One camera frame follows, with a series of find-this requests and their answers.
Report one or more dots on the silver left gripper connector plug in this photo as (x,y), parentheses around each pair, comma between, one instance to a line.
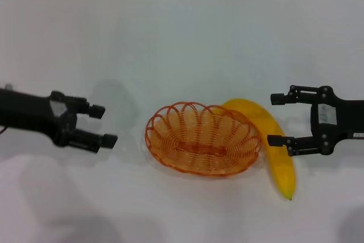
(8,86)

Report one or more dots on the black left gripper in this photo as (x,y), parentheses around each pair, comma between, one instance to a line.
(34,115)

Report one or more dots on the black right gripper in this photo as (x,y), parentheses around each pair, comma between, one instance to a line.
(338,123)

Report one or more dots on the yellow banana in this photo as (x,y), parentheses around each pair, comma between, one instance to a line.
(280,163)

